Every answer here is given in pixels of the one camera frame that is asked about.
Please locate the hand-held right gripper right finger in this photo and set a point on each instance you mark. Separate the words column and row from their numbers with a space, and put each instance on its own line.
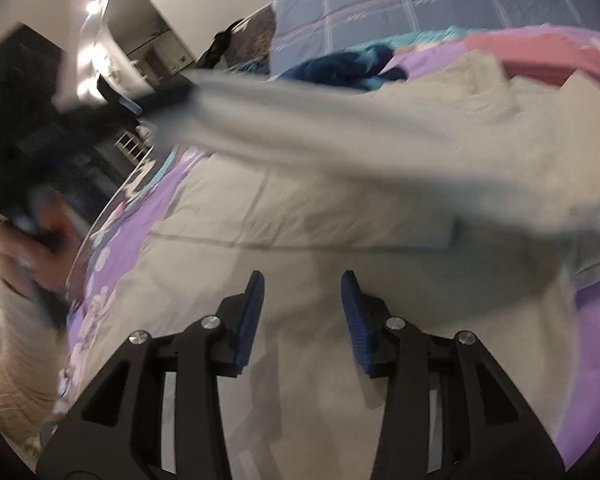
column 351, row 310

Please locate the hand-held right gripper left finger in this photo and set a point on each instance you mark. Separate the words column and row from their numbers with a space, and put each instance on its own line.
column 252, row 310

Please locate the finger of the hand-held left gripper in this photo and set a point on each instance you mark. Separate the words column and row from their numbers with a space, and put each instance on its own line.
column 150, row 100

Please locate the cream small shirt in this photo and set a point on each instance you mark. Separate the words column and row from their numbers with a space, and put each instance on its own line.
column 330, row 125

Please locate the person's left hand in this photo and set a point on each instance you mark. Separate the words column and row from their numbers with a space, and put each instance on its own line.
column 12, row 260

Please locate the white rack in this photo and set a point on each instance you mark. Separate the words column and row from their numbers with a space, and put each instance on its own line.
column 130, row 147

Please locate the black cloth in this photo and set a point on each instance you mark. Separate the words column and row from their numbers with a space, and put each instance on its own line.
column 215, row 50

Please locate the teal patterned cloth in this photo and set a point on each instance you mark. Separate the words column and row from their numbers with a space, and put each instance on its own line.
column 252, row 67

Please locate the brown patterned cloth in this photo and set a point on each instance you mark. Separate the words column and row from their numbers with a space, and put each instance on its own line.
column 255, row 30

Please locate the navy blue patterned cloth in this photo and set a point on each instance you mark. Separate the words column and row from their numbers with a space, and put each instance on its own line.
column 345, row 67

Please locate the purple floral bedsheet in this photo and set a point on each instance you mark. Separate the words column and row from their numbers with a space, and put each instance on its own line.
column 595, row 360

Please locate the grey plaid blanket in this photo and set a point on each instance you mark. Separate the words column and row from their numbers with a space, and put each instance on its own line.
column 380, row 0

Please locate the pink cloth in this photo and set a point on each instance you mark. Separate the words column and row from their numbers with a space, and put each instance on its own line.
column 530, row 50

